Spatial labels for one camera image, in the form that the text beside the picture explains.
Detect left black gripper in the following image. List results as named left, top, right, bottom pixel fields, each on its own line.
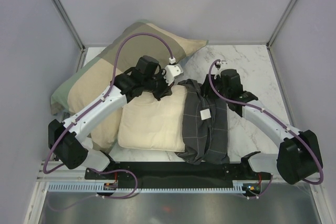
left=143, top=69, right=174, bottom=101

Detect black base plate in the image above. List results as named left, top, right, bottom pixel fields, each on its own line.
left=85, top=162, right=271, bottom=188

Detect green beige patchwork pillow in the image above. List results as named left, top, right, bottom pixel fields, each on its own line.
left=50, top=20, right=207, bottom=152

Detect right aluminium frame post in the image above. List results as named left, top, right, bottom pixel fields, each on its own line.
left=266, top=0, right=299, bottom=50

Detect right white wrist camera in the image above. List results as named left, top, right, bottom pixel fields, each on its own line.
left=215, top=60, right=229, bottom=79

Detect aluminium frame post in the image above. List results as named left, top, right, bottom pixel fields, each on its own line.
left=51, top=0, right=85, bottom=52
left=266, top=0, right=299, bottom=50

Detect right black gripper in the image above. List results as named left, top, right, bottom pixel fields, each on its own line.
left=198, top=74, right=229, bottom=100

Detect light blue slotted cable duct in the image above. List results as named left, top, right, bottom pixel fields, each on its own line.
left=47, top=182, right=246, bottom=194

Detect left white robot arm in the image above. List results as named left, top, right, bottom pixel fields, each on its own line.
left=48, top=56, right=182, bottom=179

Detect left aluminium frame post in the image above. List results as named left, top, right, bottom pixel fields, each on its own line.
left=51, top=0, right=85, bottom=52

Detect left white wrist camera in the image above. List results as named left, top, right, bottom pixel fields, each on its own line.
left=164, top=64, right=184, bottom=85

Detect dark grey plaid pillowcase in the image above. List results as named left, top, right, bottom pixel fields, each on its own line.
left=176, top=79, right=230, bottom=165

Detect cream pillow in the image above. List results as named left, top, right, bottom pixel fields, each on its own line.
left=118, top=85, right=187, bottom=152

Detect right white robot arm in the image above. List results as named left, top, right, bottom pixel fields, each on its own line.
left=204, top=69, right=324, bottom=185

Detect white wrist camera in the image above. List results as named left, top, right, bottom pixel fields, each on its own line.
left=215, top=60, right=229, bottom=79
left=164, top=64, right=184, bottom=85

